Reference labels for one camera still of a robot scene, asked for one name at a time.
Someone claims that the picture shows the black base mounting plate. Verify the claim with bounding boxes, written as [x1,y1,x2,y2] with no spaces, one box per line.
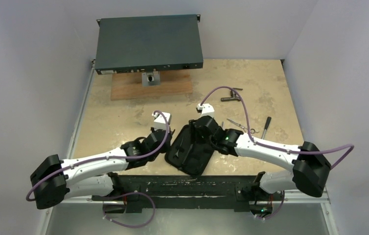
[92,173,283,214]

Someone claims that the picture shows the dark green rack device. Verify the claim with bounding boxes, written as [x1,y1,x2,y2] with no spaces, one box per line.
[95,14,204,74]

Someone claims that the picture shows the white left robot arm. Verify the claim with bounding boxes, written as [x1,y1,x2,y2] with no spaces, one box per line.
[29,128,173,210]

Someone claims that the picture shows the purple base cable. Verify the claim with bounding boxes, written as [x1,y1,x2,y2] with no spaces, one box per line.
[254,191,286,221]
[102,192,157,229]

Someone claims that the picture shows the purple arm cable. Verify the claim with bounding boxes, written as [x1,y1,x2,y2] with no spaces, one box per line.
[25,110,171,202]
[199,86,355,171]

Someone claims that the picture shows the dark metal pipe fitting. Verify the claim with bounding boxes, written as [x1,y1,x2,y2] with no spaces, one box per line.
[220,88,243,102]

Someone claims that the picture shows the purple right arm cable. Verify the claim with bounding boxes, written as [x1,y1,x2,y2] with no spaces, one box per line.
[199,86,355,171]

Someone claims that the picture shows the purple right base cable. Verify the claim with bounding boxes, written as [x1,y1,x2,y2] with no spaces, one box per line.
[254,191,286,221]

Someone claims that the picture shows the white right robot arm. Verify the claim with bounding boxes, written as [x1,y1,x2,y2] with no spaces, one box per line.
[189,116,331,199]

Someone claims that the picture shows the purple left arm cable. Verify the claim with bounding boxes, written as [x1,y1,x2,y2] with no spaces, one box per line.
[25,110,171,202]

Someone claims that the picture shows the grey metal bracket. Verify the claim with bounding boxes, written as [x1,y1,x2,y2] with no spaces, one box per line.
[141,71,161,87]

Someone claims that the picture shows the black zippered tool case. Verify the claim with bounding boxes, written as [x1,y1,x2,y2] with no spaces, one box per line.
[164,124,214,177]

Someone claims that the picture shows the wooden board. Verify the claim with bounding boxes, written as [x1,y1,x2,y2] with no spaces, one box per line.
[110,70,193,101]

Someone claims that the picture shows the black hair clip in case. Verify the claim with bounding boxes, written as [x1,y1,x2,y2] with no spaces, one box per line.
[173,137,185,159]

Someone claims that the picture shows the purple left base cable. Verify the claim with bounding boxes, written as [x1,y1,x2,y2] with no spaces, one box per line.
[102,192,157,229]

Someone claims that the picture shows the aluminium frame rail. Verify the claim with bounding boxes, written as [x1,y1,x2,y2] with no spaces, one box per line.
[43,188,330,205]

